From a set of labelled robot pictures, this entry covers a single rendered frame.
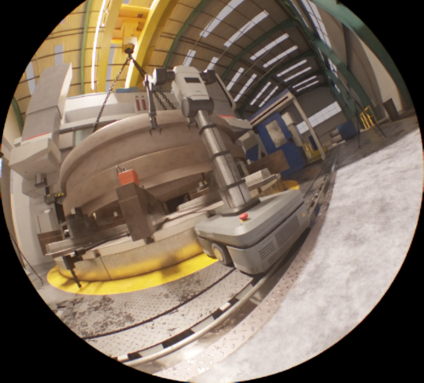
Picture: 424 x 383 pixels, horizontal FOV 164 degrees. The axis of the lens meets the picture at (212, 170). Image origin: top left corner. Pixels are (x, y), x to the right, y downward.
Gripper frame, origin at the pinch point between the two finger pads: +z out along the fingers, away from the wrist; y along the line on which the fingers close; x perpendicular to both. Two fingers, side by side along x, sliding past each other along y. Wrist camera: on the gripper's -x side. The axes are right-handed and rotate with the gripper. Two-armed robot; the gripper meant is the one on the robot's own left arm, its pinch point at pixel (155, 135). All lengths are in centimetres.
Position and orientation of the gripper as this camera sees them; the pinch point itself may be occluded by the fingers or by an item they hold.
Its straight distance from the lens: 162.5
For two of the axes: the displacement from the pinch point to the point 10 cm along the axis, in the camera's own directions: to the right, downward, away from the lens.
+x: 5.4, 1.9, -8.2
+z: 1.2, 9.5, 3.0
